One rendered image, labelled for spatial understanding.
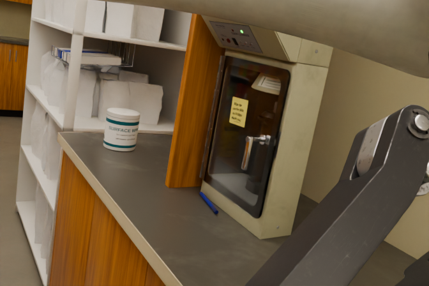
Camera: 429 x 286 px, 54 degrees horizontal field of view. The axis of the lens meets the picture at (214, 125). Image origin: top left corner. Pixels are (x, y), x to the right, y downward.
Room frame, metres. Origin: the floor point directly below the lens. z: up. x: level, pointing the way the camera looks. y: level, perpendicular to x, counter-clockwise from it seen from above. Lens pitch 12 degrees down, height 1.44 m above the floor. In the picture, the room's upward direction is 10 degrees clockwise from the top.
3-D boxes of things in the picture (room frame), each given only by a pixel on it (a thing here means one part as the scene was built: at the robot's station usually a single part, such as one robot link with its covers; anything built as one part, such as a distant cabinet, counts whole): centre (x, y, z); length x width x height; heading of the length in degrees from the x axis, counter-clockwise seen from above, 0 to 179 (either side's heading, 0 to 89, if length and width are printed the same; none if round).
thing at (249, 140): (1.06, -0.11, 1.17); 0.05 x 0.03 x 0.10; 124
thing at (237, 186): (1.17, -0.08, 1.19); 0.30 x 0.01 x 0.40; 34
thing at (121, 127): (1.65, 0.37, 1.02); 0.13 x 0.13 x 0.15
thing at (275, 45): (1.14, -0.03, 1.46); 0.32 x 0.12 x 0.10; 34
